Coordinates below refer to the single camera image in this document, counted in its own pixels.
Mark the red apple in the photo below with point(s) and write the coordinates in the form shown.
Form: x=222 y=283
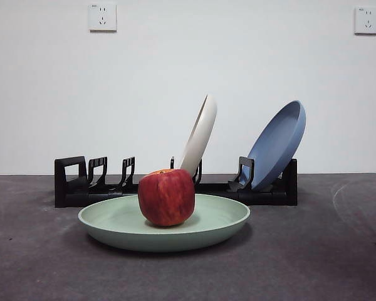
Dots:
x=166 y=197

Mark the green plate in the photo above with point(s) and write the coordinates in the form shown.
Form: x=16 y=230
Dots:
x=119 y=232

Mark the cream white plate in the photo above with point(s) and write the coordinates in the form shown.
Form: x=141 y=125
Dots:
x=201 y=135

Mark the blue plate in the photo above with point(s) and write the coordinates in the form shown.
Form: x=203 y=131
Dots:
x=276 y=147

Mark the black plate rack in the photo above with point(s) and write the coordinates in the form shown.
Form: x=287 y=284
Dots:
x=60 y=188

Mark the white wall socket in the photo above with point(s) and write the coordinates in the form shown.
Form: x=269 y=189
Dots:
x=102 y=17
x=367 y=20

